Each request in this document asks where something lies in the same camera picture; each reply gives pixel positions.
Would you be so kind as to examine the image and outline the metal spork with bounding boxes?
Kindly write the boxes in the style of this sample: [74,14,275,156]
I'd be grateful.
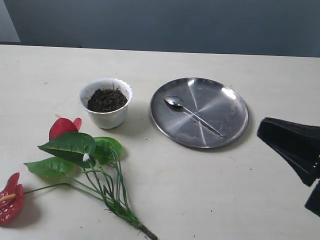
[163,95,225,138]

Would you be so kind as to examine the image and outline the artificial anthurium plant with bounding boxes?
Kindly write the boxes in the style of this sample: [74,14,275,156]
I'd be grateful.
[0,114,159,240]

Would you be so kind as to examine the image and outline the white scalloped flower pot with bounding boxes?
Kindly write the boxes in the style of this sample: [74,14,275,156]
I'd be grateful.
[78,77,133,129]

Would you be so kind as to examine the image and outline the dark soil in pot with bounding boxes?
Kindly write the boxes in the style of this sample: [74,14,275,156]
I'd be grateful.
[87,89,128,113]

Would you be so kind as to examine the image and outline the round stainless steel plate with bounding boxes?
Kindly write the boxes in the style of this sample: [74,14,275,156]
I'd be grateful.
[149,77,249,149]

